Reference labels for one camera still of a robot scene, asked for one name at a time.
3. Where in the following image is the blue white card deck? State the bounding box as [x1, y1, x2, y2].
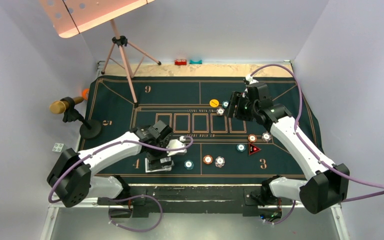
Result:
[145, 158, 173, 173]

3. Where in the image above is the white left camera box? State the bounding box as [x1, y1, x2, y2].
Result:
[166, 136, 187, 157]

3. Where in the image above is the grey lego brick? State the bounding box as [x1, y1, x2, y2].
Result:
[52, 143, 66, 153]

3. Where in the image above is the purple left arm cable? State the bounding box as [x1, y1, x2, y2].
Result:
[47, 135, 195, 233]

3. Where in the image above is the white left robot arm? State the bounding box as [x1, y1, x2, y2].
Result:
[46, 120, 188, 208]

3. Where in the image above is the teal block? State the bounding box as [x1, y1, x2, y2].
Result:
[189, 58, 203, 65]

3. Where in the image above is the green poker mat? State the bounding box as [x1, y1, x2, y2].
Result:
[79, 75, 336, 186]

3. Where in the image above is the pink music stand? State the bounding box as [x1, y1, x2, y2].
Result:
[39, 0, 161, 108]

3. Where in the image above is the aluminium rail frame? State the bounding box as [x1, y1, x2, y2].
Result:
[50, 181, 347, 226]

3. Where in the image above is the red block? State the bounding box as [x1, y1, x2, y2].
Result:
[174, 59, 188, 66]

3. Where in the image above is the black red all-in triangle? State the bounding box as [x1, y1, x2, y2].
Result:
[248, 142, 261, 156]

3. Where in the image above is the gold microphone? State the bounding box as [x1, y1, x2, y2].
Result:
[49, 96, 84, 114]

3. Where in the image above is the white pink chip stack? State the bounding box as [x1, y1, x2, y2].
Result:
[214, 156, 226, 168]

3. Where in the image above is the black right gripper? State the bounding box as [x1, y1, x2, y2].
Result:
[223, 90, 259, 122]

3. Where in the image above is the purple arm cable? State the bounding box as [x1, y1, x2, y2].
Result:
[244, 63, 384, 226]
[47, 135, 195, 233]

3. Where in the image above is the orange yellow chip stack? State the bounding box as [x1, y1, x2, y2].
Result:
[202, 155, 213, 165]

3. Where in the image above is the yellow big blind button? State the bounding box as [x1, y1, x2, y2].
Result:
[209, 99, 220, 108]

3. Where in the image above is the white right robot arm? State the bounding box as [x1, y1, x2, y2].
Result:
[226, 82, 350, 214]

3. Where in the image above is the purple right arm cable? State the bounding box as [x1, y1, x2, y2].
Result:
[244, 63, 384, 226]

